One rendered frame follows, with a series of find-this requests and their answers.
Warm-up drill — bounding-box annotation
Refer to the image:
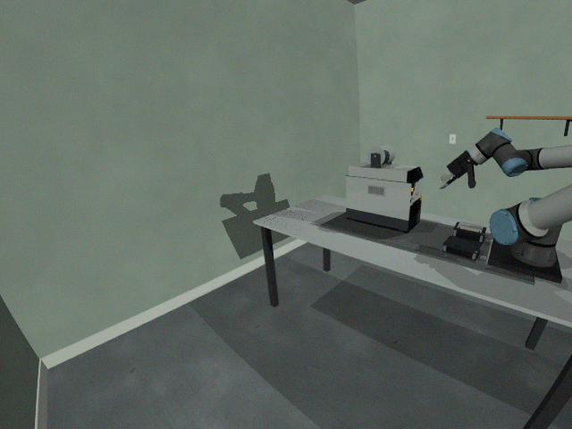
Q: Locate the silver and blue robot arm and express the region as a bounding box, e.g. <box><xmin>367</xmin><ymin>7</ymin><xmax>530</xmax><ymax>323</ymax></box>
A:
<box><xmin>468</xmin><ymin>128</ymin><xmax>572</xmax><ymax>267</ymax></box>

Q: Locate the grey cylinder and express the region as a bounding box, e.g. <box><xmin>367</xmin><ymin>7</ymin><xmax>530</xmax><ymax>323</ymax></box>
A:
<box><xmin>367</xmin><ymin>145</ymin><xmax>396</xmax><ymax>164</ymax></box>

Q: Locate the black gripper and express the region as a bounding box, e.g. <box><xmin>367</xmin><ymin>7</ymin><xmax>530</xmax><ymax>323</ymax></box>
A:
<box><xmin>439</xmin><ymin>151</ymin><xmax>479</xmax><ymax>189</ymax></box>

